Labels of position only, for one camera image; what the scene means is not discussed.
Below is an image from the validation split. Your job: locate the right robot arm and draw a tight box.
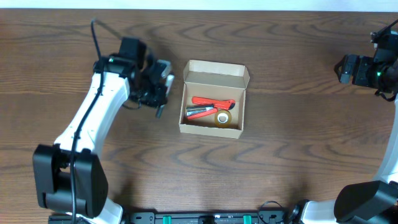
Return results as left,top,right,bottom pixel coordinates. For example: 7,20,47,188
289,21,397,223

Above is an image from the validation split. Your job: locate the red utility knife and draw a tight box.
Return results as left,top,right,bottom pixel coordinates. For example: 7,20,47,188
192,96,236,110

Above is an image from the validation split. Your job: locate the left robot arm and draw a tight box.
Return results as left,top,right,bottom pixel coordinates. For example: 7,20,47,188
32,37,174,223

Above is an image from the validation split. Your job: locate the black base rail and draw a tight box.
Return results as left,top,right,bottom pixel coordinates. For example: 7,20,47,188
48,208,299,224

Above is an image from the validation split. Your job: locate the black whiteboard marker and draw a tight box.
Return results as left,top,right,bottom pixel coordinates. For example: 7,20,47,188
155,73,175,118

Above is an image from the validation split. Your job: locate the red stapler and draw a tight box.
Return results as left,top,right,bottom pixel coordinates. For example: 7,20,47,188
186,105,218,120

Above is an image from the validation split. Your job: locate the open cardboard box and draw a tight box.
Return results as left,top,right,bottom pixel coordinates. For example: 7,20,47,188
179,60,250,139

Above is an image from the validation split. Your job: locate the yellow clear tape roll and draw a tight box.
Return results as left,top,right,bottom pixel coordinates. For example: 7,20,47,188
215,110,232,128

